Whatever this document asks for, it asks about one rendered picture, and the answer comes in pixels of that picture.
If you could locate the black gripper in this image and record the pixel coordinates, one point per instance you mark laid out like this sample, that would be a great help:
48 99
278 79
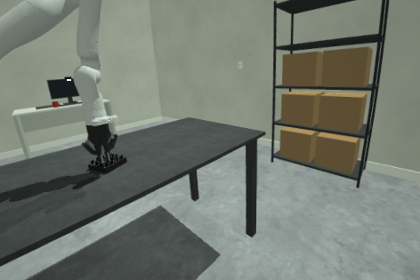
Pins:
99 135

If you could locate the black square box with knobs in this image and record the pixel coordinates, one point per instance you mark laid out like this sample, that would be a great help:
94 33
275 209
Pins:
108 166

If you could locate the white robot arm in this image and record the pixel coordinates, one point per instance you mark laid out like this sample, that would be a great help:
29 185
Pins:
31 19

